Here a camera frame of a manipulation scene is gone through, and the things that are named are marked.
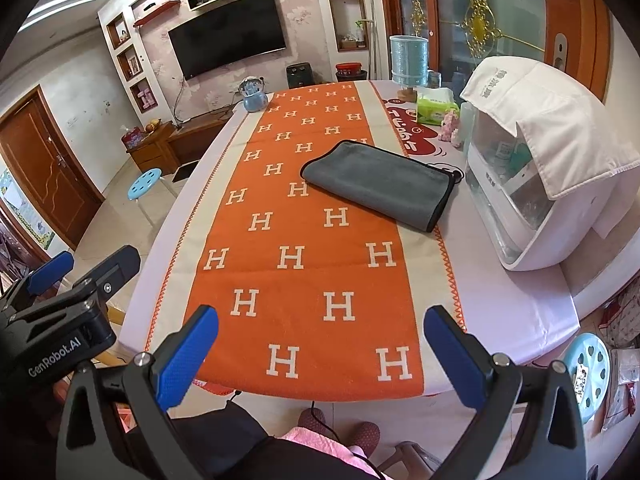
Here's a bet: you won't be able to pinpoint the black air fryer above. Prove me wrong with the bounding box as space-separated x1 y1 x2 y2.
286 61 314 89

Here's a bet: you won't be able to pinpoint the red wall shelf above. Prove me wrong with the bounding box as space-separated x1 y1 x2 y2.
133 0 181 28

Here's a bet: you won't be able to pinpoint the person's pink clothing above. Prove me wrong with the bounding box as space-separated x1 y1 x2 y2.
279 425 382 480

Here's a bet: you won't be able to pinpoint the black wall television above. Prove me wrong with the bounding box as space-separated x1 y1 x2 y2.
167 0 290 81

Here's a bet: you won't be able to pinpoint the grey towel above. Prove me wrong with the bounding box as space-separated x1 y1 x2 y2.
300 140 463 233

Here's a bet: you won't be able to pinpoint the dark red slipper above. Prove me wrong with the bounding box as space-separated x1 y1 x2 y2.
297 407 327 434
349 421 382 457

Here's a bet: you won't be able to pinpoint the blue plastic stool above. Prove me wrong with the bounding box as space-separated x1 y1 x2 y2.
562 332 612 423
127 169 179 227

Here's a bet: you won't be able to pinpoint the red-lid container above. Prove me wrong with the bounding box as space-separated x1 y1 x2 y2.
335 62 369 83

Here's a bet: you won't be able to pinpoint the blue cylindrical lamp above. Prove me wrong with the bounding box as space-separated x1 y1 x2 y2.
389 35 430 104

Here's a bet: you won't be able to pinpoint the blue toy robot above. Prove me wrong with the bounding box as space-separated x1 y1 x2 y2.
237 76 271 112

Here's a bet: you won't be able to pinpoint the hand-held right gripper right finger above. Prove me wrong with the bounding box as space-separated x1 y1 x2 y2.
424 305 587 480

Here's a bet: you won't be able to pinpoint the clear plastic bottle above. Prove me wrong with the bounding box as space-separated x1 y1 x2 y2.
457 102 477 153

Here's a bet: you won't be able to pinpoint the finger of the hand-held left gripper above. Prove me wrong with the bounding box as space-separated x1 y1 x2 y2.
0 251 76 318
74 245 141 306

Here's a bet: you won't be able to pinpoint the person's dark trousers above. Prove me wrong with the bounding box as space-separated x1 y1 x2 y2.
170 402 361 480

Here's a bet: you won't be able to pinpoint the white cloth cover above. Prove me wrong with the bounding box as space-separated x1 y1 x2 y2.
459 55 640 201

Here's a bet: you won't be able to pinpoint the wooden television cabinet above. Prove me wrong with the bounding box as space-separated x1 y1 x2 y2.
125 114 232 175

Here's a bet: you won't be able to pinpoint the pink toy figure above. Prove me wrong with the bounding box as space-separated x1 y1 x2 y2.
439 112 463 148

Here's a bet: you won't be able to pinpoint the green wet wipes pack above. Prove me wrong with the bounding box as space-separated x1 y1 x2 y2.
416 87 461 126

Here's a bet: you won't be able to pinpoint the white countertop appliance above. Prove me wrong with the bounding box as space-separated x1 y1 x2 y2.
460 55 608 272

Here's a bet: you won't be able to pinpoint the brown wooden door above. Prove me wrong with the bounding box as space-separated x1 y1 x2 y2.
0 85 104 252

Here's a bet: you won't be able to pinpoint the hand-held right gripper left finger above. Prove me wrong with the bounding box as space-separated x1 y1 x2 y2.
56 304 236 480

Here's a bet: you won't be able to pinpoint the pink tablecloth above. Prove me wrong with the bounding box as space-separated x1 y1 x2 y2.
117 79 581 403

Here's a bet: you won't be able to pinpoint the orange letter-print blanket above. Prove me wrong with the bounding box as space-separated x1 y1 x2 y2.
145 80 468 403

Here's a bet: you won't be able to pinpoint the black cable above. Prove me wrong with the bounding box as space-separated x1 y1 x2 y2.
309 400 373 466

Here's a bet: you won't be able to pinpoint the colourful wall poster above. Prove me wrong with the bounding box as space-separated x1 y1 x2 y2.
0 167 56 251

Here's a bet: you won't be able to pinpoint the white red cartoon mat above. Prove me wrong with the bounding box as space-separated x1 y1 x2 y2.
372 80 467 173

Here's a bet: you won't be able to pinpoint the red tissue box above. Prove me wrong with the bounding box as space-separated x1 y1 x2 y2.
121 127 147 151

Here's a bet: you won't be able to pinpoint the plastic bags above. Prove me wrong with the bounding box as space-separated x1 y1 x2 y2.
597 287 640 433

